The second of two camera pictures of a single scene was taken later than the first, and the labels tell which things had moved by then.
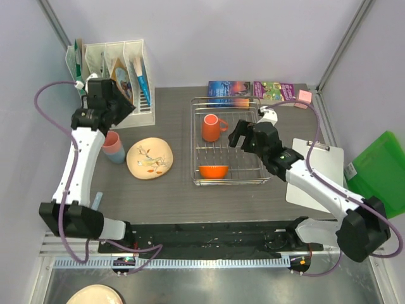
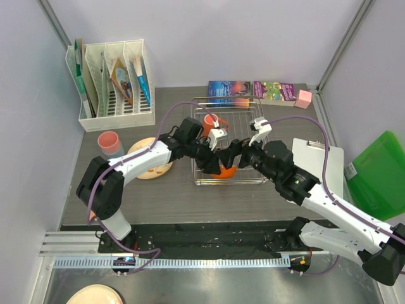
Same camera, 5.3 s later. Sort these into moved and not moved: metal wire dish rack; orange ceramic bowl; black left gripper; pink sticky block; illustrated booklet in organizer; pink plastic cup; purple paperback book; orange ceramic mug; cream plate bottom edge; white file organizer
Moved: black left gripper; orange ceramic bowl
Not moved: orange ceramic mug; white file organizer; pink sticky block; cream plate bottom edge; pink plastic cup; purple paperback book; illustrated booklet in organizer; metal wire dish rack
